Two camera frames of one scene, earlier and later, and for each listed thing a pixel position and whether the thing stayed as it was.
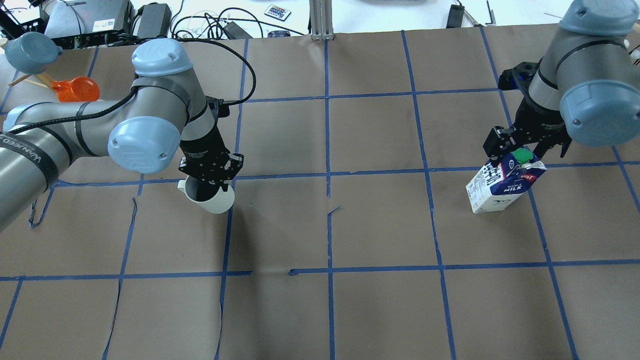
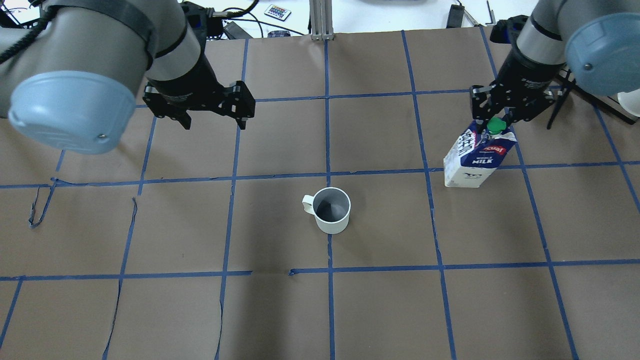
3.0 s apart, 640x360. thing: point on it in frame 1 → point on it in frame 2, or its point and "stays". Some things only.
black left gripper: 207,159 → 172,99
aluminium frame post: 321,20 stays
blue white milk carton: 490,188 → 476,154
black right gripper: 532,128 → 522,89
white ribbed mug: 222,203 → 331,207
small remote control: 277,12 stays
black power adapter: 455,16 stays
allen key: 493,19 stays
